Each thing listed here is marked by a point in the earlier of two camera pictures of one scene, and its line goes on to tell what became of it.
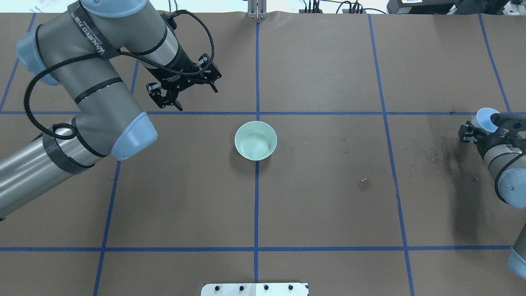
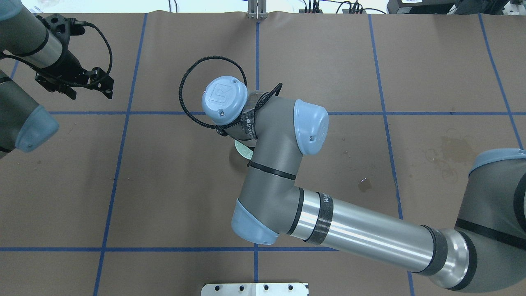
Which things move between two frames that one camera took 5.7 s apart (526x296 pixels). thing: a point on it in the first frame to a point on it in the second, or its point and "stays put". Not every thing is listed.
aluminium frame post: [257, 9] stays put
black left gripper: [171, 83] to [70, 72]
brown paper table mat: [370, 191] stays put
